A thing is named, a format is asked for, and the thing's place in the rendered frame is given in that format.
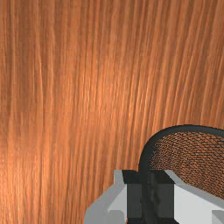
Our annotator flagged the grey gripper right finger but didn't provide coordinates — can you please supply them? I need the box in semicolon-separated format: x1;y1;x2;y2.
147;170;224;224

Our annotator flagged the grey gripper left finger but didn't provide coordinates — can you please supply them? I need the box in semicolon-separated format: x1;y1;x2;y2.
83;169;149;224

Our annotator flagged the dark mesh basket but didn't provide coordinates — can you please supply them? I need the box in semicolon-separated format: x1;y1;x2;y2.
137;124;224;224

